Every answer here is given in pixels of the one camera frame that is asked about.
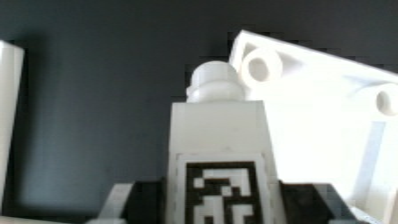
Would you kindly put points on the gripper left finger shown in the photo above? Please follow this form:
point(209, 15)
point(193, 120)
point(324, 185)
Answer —
point(134, 204)

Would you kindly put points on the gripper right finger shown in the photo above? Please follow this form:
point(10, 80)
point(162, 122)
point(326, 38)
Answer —
point(315, 205)

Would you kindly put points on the white square table top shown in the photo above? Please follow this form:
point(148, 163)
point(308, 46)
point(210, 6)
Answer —
point(331, 104)

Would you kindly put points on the white L-shaped obstacle fence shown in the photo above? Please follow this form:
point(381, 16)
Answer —
point(11, 66)

